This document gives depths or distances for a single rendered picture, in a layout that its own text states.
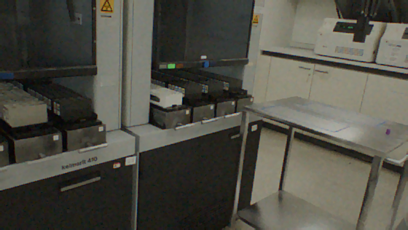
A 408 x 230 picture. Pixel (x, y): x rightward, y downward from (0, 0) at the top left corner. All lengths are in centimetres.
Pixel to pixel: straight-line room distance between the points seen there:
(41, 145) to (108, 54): 38
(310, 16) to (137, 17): 321
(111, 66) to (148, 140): 31
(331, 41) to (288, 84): 61
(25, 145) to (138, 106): 46
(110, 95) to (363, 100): 257
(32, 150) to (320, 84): 290
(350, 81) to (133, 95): 246
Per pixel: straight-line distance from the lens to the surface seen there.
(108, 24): 125
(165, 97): 138
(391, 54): 333
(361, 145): 127
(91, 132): 119
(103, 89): 127
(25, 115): 116
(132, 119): 138
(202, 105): 150
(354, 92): 343
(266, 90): 388
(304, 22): 434
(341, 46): 347
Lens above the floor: 120
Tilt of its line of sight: 17 degrees down
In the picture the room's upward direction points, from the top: 5 degrees clockwise
